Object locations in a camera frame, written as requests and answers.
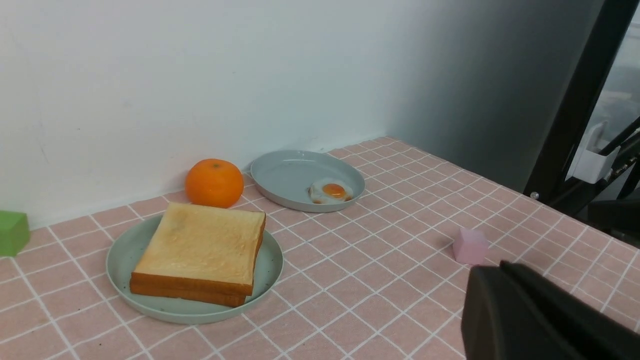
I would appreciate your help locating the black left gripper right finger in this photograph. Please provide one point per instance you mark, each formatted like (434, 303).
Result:
(594, 335)

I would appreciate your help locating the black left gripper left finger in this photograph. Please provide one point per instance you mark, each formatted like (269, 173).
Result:
(499, 322)

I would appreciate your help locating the toast slice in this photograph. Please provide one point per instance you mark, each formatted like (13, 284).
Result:
(190, 223)
(207, 271)

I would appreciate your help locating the pink cube block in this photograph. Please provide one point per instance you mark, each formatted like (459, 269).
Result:
(470, 246)

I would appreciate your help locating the fried egg right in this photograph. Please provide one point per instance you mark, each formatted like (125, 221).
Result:
(330, 191)

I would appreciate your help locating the green centre plate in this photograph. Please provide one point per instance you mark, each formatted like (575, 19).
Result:
(127, 250)

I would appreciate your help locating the right blue-grey plate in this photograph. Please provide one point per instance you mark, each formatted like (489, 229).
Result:
(295, 179)

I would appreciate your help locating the orange fruit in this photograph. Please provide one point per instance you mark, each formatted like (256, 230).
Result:
(214, 182)

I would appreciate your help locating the green cube block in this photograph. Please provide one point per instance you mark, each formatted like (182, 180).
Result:
(14, 232)

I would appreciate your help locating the black metal frame post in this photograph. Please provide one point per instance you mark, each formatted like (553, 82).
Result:
(578, 102)

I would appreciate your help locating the white bracket box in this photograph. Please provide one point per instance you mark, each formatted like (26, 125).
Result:
(588, 164)

